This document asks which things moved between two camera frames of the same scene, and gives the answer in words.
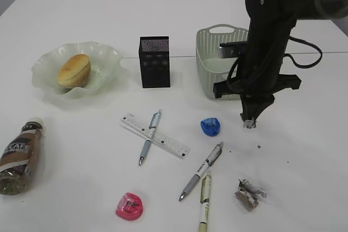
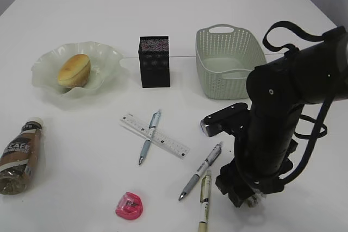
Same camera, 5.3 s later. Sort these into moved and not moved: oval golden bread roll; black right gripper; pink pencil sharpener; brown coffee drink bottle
Moved: black right gripper
Not moved: brown coffee drink bottle; oval golden bread roll; pink pencil sharpener
